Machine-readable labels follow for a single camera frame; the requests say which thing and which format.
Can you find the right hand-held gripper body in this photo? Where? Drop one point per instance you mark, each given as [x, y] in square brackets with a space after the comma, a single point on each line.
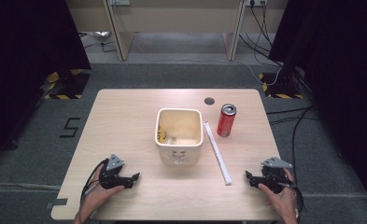
[276, 177]

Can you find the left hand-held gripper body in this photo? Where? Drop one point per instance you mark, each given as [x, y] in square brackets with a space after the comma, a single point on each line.
[111, 174]

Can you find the person's left hand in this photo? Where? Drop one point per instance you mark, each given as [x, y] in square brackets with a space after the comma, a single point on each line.
[98, 194]

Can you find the person's right hand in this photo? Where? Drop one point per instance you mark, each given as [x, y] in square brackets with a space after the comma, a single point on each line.
[282, 200]

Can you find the long white paper stick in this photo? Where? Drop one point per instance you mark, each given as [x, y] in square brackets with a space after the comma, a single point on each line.
[217, 152]

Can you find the cream square plastic bin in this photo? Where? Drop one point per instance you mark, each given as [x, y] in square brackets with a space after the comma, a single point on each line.
[178, 140]

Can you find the red drink can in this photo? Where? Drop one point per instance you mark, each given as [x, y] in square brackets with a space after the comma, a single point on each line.
[226, 123]

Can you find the grey tape strip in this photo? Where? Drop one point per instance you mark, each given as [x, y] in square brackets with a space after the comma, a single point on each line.
[57, 202]

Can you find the grey round table grommet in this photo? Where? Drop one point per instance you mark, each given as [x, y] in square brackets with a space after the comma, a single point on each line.
[209, 100]

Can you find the black stand base striped tape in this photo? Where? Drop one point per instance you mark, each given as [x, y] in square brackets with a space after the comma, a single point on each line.
[280, 87]
[64, 85]

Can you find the black curtain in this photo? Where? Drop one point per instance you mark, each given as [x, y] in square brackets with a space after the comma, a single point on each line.
[336, 77]
[25, 62]

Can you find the crumpled silver foil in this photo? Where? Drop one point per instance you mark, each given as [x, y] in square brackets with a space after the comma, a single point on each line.
[99, 35]

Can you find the white wall socket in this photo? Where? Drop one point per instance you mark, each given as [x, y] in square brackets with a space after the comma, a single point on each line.
[256, 2]
[119, 2]

